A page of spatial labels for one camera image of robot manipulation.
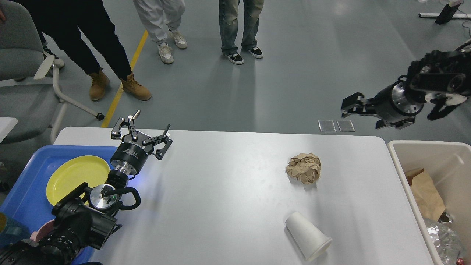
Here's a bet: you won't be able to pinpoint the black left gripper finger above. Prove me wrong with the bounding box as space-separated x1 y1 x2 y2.
142 124 173 160
111 109 140 145

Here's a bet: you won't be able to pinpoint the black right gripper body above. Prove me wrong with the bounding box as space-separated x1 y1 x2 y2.
370 82 425 130

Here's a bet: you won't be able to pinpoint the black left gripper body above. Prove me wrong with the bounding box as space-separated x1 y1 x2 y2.
110 142 152 175

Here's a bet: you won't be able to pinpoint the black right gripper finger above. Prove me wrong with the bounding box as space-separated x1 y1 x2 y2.
340 93 372 111
343 107 376 119

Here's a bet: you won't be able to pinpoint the yellow plate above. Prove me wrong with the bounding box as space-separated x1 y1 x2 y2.
46 155 110 206

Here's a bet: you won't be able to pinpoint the brown paper bag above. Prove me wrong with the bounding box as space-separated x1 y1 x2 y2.
405 168 446 221

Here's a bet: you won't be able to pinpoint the pink mug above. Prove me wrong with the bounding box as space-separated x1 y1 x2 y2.
29 219 54 243

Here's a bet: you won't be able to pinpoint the foil wrap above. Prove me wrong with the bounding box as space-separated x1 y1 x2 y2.
424 218 466 265

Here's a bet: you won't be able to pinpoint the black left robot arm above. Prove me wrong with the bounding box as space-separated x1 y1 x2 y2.
1 110 172 265

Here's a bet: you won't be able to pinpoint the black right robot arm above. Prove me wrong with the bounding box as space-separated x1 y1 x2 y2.
340 40 471 129

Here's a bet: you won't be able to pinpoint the metal floor socket plate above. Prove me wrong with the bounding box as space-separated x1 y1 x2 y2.
318 120 337 133

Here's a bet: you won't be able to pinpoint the beige plastic bin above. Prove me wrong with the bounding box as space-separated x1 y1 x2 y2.
387 140 471 265

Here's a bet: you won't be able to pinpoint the crumpled brown paper ball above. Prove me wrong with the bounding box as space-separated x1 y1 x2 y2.
285 153 321 184

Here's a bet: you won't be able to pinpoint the grey office chair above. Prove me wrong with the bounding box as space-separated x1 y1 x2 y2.
0 0 105 144

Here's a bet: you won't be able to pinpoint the blue plastic tray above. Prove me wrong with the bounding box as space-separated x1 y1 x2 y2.
1 145 116 265

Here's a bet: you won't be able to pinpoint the person grey sweatpants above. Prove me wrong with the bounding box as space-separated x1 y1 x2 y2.
133 0 187 65

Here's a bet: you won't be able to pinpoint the person black trousers brown boots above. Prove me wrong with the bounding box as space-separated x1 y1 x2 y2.
18 0 152 101

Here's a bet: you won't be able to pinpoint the lying white paper cup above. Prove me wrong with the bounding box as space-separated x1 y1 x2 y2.
285 212 333 262

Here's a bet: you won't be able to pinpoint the person faded jeans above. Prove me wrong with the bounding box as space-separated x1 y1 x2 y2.
219 0 265 66

